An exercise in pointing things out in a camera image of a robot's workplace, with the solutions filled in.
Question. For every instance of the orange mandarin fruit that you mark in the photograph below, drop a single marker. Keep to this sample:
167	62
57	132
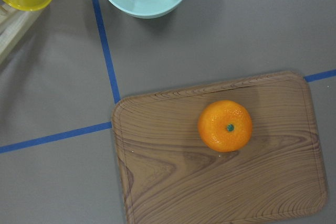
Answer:
225	126

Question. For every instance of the brown wooden tray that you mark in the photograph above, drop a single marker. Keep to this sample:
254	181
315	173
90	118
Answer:
169	175

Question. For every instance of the wooden cup rack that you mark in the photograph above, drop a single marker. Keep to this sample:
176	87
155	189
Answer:
14	24

